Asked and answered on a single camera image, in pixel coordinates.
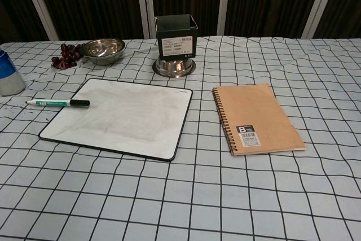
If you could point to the green labelled whiteboard marker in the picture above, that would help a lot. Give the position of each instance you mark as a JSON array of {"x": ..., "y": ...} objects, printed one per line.
[{"x": 56, "y": 103}]

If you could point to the white dry-erase board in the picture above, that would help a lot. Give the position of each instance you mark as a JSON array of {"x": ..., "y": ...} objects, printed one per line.
[{"x": 127, "y": 117}]

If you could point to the upturned steel bowl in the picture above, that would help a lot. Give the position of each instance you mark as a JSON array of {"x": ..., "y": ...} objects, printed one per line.
[{"x": 175, "y": 68}]

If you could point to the black cardboard box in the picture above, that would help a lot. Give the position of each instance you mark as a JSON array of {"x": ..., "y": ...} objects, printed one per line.
[{"x": 176, "y": 44}]

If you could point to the brown spiral notebook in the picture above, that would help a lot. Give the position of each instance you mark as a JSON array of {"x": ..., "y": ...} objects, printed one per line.
[{"x": 259, "y": 114}]

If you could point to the checked light tablecloth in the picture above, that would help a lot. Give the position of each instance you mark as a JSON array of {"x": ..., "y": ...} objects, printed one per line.
[{"x": 180, "y": 196}]

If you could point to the upright steel bowl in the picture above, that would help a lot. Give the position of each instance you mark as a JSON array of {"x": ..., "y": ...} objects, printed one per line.
[{"x": 102, "y": 50}]

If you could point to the bunch of dark grapes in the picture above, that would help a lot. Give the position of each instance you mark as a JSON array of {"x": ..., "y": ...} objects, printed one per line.
[{"x": 67, "y": 56}]

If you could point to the dark folding screen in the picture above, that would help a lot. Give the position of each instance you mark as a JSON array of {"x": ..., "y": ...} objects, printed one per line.
[{"x": 96, "y": 1}]

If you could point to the blue drink can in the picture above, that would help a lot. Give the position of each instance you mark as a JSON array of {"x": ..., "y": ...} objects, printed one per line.
[{"x": 9, "y": 77}]

